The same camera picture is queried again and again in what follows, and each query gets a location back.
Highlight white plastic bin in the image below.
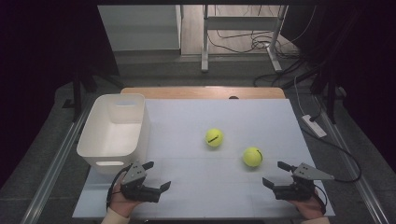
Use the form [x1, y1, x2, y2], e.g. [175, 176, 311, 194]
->
[76, 92, 151, 175]

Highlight white cabinet panel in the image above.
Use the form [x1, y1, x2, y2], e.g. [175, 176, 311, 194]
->
[97, 4, 183, 52]

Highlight black stand legs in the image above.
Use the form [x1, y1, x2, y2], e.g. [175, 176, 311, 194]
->
[310, 62, 344, 125]
[61, 62, 125, 123]

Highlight yellow tennis ball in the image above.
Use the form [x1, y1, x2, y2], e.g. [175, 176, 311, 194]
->
[204, 127, 224, 148]
[242, 146, 264, 168]

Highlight black power plug cable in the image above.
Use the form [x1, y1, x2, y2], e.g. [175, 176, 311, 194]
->
[308, 90, 327, 123]

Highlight person's right hand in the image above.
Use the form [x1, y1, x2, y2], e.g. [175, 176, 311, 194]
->
[288, 189, 328, 220]

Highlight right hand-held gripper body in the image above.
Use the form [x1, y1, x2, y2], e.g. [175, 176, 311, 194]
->
[273, 161, 336, 202]

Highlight grey metal table frame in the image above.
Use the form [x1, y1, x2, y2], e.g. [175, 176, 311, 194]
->
[200, 4, 290, 75]

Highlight person's left hand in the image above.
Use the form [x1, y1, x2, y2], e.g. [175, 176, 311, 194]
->
[109, 181, 143, 218]

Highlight aluminium floor rail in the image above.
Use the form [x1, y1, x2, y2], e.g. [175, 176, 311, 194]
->
[20, 102, 94, 224]
[311, 92, 396, 224]

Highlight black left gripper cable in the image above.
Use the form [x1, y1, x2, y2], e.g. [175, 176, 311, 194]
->
[106, 164, 134, 213]

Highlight white table mat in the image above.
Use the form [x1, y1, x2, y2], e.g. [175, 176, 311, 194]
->
[72, 98, 336, 220]

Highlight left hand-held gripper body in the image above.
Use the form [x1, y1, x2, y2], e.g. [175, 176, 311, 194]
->
[120, 161, 163, 203]

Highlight white power strip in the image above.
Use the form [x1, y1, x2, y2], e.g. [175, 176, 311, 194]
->
[301, 114, 328, 139]

